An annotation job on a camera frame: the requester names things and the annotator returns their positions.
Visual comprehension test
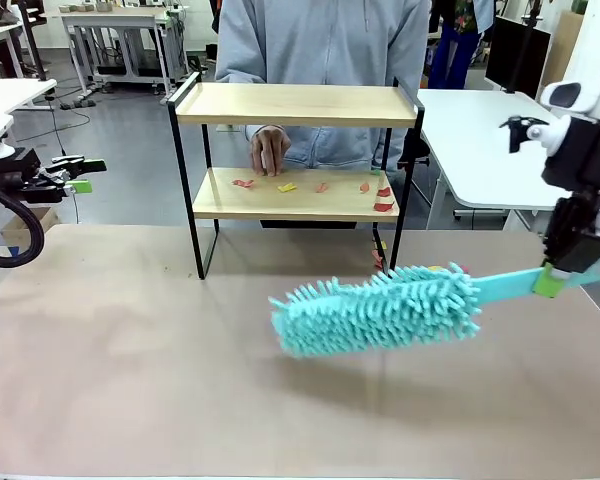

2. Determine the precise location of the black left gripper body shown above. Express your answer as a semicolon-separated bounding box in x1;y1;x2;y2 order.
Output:
0;147;64;204

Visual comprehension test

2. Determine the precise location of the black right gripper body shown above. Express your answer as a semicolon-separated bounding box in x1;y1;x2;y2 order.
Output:
540;118;600;197

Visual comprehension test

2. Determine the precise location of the teal microfibre duster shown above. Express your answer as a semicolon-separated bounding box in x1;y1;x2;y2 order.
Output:
268;254;600;360

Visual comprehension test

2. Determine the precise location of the person's left forearm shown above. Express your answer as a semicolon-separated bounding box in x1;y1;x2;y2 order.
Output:
367;49;432;171

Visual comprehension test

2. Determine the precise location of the person's right hand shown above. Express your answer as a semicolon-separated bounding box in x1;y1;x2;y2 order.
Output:
249;125;292;178

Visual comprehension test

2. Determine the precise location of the cardboard box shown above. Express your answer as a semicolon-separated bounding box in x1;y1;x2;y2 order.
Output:
0;207;61;251

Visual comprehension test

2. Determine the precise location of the white table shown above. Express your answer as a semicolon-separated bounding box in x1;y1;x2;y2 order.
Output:
0;77;59;132
412;88;581;236

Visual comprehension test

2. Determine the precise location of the brown cardboard panel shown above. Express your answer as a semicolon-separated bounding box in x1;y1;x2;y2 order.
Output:
539;9;585;101

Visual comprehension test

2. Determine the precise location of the black chair pole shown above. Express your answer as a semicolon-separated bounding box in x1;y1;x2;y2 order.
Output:
18;0;49;81

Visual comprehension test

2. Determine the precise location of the black monitor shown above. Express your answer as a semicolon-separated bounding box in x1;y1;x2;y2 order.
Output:
484;14;552;100

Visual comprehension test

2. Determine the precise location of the wooden top desk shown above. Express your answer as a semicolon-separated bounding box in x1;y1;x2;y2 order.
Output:
59;4;191;99

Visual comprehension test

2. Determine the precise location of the person in blue trousers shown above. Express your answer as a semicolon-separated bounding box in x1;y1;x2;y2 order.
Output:
427;0;496;90

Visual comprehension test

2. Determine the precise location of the black office chair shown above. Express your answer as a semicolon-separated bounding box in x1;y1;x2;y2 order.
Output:
397;130;432;169

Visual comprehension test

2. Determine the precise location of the person in grey hoodie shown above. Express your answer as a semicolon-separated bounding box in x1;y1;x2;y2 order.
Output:
213;0;432;230

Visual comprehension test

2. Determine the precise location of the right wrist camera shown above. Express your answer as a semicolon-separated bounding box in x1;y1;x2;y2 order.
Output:
499;114;574;154

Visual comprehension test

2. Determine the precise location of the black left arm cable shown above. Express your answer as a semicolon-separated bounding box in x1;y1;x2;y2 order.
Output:
0;192;46;269

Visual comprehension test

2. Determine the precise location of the black frame wooden shelf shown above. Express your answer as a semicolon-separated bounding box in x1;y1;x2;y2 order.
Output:
166;70;426;284

